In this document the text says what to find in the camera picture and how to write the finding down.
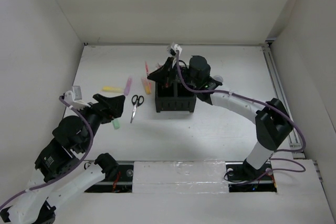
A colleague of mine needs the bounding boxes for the black handled scissors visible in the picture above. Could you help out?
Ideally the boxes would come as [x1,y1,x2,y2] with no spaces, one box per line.
[130,95,144,123]

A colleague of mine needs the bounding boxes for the green highlighter marker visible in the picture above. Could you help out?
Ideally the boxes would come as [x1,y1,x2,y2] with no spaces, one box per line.
[111,119,120,130]

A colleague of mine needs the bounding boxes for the yellow highlighter marker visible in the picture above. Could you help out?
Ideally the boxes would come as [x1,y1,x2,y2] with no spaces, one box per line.
[101,86,124,93]

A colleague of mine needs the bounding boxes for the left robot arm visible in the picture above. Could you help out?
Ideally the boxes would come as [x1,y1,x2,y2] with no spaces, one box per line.
[1,91,125,223]

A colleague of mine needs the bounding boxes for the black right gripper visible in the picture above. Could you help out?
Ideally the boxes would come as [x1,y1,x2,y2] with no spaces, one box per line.
[148,57,200,87]

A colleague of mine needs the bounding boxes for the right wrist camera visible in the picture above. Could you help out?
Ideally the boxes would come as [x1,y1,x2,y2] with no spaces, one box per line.
[167,42,182,57]

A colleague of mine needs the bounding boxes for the orange highlighter marker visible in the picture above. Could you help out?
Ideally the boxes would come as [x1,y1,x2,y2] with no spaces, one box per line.
[141,77,151,94]

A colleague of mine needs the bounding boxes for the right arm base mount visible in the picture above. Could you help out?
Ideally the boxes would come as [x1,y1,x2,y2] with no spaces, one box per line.
[223,162,277,193]

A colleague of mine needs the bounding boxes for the purple highlighter marker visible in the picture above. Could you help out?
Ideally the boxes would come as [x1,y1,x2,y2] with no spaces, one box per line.
[123,77,132,96]

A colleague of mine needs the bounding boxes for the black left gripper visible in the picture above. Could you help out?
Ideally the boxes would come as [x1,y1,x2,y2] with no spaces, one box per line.
[77,93,126,151]

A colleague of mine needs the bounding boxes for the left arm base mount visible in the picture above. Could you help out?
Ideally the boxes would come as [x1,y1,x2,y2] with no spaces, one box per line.
[83,153,134,193]

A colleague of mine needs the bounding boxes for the aluminium rail right side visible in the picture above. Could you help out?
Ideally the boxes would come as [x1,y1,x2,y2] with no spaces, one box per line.
[264,40,323,183]

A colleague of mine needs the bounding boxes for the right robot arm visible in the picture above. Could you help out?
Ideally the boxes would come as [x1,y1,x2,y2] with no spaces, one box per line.
[147,56,293,181]

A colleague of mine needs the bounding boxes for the black slotted organizer box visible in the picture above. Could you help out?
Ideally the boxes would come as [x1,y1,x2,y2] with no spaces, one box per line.
[155,82,196,113]

